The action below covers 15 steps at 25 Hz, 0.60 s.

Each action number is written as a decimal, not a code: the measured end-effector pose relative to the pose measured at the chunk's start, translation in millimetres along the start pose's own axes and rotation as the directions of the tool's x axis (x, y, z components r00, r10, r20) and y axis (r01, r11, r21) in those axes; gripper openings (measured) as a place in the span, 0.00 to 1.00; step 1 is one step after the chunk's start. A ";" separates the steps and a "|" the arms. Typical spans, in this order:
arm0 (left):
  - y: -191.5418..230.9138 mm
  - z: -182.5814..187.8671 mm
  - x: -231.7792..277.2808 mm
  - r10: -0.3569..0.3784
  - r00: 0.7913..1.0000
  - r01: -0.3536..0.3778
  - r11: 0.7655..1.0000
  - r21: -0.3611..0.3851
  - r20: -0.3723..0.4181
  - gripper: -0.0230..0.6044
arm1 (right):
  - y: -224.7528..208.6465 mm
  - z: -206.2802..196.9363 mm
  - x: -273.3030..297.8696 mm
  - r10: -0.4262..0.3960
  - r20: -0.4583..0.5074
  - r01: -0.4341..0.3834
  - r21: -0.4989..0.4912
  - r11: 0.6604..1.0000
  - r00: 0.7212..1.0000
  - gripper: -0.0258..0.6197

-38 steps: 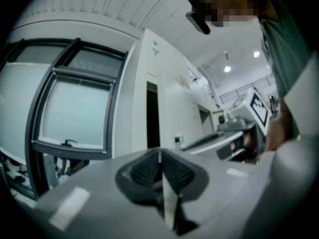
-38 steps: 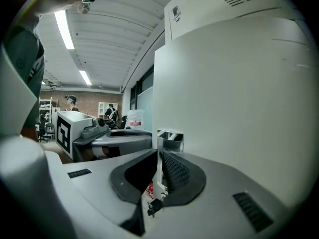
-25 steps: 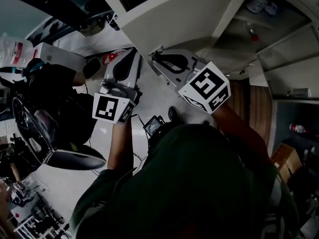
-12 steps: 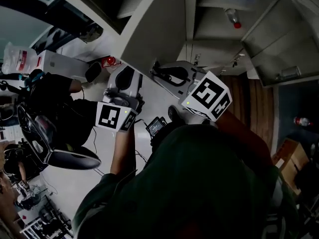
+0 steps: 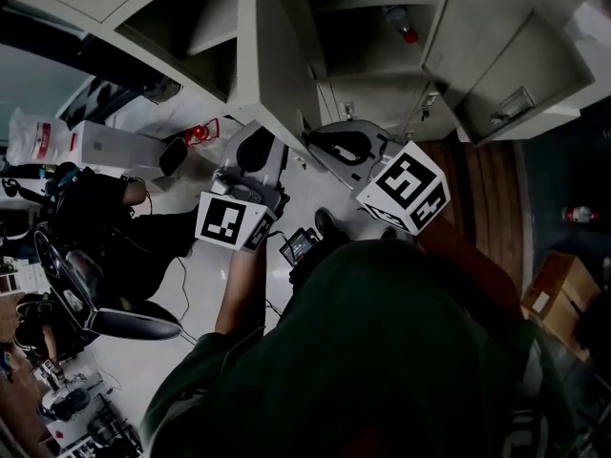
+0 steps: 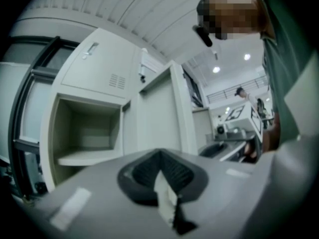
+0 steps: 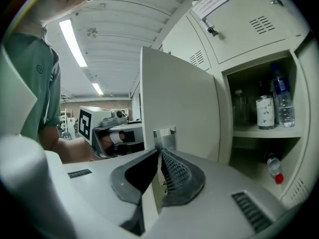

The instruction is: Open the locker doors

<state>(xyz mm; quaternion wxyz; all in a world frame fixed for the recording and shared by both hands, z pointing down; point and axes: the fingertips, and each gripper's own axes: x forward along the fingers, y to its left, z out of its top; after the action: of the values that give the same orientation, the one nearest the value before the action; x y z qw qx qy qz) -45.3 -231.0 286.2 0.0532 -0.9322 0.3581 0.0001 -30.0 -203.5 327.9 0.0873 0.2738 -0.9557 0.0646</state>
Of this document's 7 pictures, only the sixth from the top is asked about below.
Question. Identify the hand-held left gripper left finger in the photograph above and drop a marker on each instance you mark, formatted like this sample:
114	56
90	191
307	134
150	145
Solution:
87	195

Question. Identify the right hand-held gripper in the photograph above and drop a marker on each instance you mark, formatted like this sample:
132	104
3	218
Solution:
239	116

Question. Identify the beige metal locker cabinet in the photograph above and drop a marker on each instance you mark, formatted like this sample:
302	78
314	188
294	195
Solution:
94	68

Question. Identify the black-framed window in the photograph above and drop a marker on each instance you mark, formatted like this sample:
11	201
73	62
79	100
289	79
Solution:
37	108

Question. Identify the person's head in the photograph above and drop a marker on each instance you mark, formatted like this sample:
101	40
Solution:
236	14

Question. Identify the round ceiling light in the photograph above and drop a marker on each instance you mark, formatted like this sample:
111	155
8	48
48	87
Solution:
247	57
216	69

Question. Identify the black head-mounted camera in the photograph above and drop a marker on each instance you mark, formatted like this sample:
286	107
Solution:
203	35

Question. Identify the grey metal locker door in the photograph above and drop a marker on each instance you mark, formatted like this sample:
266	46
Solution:
159	118

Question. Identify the person's right hand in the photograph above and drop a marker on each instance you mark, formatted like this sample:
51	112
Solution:
250	151

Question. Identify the person's right forearm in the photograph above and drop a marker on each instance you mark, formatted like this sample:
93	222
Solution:
271	138

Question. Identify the person's green shirt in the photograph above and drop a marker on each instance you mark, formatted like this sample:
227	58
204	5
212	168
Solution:
281	46

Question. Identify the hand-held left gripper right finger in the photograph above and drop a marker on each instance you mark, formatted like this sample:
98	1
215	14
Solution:
224	188

